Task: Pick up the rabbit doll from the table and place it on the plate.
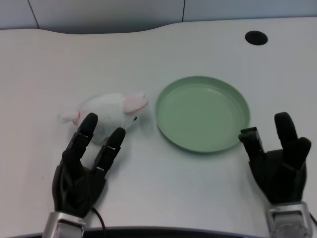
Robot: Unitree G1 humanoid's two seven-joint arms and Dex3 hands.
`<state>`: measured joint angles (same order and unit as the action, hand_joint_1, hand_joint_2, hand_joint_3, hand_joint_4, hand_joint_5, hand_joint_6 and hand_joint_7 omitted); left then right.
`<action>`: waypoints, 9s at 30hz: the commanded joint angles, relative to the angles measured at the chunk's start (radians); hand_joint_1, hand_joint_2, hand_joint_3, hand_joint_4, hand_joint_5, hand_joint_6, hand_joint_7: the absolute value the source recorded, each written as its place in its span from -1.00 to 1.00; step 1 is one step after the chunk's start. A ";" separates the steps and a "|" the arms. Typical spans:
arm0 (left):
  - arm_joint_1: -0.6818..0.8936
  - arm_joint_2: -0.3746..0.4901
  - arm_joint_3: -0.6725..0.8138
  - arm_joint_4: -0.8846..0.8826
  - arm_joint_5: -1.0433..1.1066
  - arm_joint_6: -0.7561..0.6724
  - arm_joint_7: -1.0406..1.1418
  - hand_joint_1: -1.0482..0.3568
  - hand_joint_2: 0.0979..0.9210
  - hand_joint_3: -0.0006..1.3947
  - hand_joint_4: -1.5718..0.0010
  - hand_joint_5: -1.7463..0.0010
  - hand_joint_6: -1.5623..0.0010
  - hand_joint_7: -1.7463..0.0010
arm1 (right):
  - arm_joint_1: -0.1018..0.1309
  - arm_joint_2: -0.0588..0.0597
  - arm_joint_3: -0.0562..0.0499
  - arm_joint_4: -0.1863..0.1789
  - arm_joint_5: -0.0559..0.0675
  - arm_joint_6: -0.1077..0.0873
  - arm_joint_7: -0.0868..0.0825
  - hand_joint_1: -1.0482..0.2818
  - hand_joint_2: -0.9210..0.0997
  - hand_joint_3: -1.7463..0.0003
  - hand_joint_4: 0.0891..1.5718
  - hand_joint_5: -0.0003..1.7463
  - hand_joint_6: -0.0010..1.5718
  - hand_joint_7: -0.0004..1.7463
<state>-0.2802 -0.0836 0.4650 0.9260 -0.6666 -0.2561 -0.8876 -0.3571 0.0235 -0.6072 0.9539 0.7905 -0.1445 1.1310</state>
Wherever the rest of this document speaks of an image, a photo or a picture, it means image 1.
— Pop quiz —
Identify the white rabbit plush doll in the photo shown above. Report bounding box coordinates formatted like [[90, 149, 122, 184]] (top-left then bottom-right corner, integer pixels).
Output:
[[57, 91, 149, 145]]

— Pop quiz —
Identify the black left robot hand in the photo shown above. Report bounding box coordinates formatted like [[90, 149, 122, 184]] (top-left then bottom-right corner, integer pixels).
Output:
[[52, 113, 126, 219]]

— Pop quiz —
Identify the green round plate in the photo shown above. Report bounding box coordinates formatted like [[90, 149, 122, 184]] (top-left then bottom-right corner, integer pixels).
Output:
[[155, 75, 251, 155]]

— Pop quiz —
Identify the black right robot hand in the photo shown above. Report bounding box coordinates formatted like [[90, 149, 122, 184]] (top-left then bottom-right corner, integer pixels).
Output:
[[238, 112, 312, 206]]

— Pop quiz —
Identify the black table cable grommet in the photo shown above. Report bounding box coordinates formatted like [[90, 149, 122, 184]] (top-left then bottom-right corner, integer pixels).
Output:
[[245, 30, 269, 46]]

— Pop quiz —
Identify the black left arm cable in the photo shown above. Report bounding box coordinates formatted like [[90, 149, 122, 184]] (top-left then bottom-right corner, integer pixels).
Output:
[[91, 207, 105, 228]]

